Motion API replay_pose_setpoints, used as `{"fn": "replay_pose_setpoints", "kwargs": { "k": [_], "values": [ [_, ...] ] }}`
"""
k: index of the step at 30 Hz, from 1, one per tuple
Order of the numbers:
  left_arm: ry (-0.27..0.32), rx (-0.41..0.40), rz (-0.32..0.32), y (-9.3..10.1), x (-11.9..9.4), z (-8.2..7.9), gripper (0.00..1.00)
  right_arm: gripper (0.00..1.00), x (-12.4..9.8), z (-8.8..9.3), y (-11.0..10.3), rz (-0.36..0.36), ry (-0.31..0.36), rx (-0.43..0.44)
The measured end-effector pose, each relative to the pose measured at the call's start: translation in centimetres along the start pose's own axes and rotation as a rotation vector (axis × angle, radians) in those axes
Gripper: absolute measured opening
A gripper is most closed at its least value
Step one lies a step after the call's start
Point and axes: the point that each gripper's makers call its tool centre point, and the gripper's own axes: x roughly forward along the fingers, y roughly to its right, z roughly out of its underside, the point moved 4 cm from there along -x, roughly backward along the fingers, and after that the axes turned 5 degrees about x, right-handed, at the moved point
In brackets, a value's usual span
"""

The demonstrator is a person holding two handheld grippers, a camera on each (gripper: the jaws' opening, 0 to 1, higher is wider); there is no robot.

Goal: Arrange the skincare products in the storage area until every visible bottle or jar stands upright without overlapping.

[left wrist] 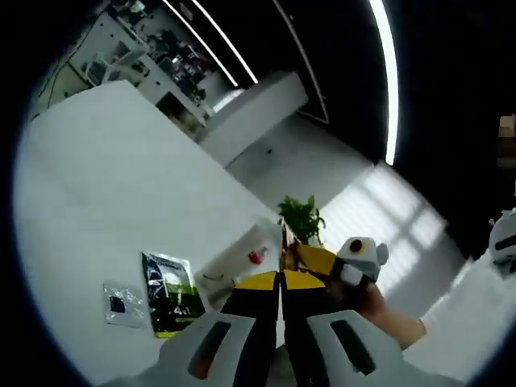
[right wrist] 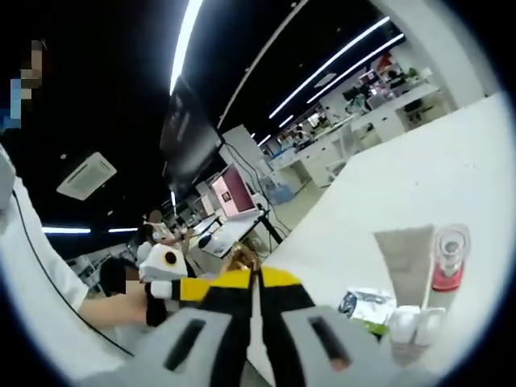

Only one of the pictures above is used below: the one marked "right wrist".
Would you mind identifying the thin black cable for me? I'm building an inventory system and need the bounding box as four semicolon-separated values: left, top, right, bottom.
11;189;135;359

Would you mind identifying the gold skincare packet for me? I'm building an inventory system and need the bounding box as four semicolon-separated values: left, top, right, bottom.
227;244;264;279

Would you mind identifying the white desk with black legs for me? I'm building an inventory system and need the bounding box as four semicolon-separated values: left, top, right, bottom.
187;211;285;269

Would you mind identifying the white blue skincare sachet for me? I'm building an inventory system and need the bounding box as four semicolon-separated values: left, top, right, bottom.
341;285;398;323

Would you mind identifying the white skincare bottle red collar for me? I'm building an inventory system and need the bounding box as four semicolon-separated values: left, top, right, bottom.
427;223;472;314

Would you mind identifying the dark hanging display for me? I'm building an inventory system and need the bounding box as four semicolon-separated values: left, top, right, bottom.
159;78;223;195

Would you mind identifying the large pink-screen monitor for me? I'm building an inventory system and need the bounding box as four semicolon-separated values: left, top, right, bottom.
210;165;260;222

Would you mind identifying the bright ceiling light strip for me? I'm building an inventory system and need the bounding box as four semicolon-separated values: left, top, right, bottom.
306;32;406;105
169;0;206;94
268;15;391;120

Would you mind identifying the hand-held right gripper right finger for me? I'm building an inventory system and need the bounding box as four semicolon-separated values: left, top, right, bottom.
259;265;424;387

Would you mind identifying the person's left hand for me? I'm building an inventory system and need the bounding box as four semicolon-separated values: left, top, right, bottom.
114;288;149;327

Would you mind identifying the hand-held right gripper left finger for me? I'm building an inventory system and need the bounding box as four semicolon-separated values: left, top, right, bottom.
80;269;260;387

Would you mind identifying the person's white shirt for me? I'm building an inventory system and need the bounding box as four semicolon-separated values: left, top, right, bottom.
0;173;134;387

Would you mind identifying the white office counter row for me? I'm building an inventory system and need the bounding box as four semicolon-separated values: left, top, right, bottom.
264;78;459;190

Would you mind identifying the ceiling air conditioner unit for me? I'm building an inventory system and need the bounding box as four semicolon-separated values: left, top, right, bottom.
56;152;119;202

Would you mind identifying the small white skincare bottle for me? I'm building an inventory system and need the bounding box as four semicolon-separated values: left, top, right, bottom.
388;305;423;358
416;306;447;348

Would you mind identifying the tall white skincare tube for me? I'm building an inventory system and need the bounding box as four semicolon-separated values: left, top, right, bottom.
373;224;437;319

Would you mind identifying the blue water bottle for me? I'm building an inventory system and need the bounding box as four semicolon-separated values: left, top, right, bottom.
268;180;294;207

